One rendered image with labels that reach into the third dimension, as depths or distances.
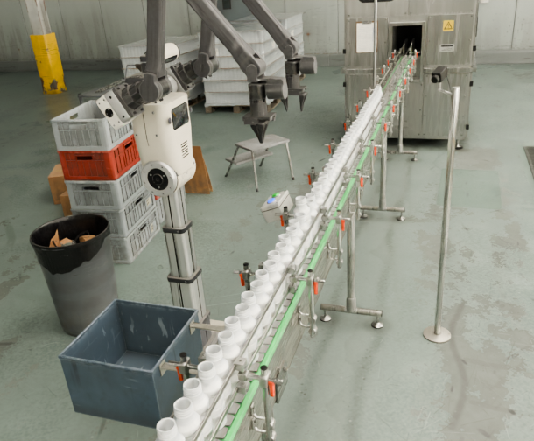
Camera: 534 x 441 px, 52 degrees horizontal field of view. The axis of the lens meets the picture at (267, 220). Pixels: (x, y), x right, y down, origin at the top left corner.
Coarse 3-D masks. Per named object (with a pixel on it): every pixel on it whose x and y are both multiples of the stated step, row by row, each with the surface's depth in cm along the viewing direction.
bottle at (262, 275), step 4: (256, 272) 154; (260, 272) 155; (264, 272) 155; (256, 276) 153; (260, 276) 152; (264, 276) 152; (268, 276) 154; (264, 280) 153; (268, 280) 154; (264, 284) 153; (268, 284) 154; (272, 284) 156; (264, 288) 153; (268, 288) 153; (272, 288) 155; (268, 292) 153; (272, 292) 155; (272, 304) 156; (272, 308) 156; (272, 312) 157; (272, 316) 157
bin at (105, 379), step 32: (96, 320) 177; (128, 320) 189; (160, 320) 184; (192, 320) 173; (64, 352) 162; (96, 352) 178; (128, 352) 194; (160, 352) 190; (192, 352) 176; (96, 384) 161; (128, 384) 156; (160, 384) 157; (128, 416) 162; (160, 416) 158
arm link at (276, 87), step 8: (248, 72) 176; (256, 72) 175; (248, 80) 177; (256, 80) 176; (264, 80) 177; (272, 80) 177; (280, 80) 176; (272, 88) 177; (280, 88) 176; (272, 96) 179; (280, 96) 178
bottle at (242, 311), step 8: (240, 304) 140; (248, 304) 139; (240, 312) 137; (248, 312) 138; (240, 320) 138; (248, 320) 138; (248, 328) 138; (248, 336) 139; (256, 336) 142; (256, 344) 142; (248, 352) 141
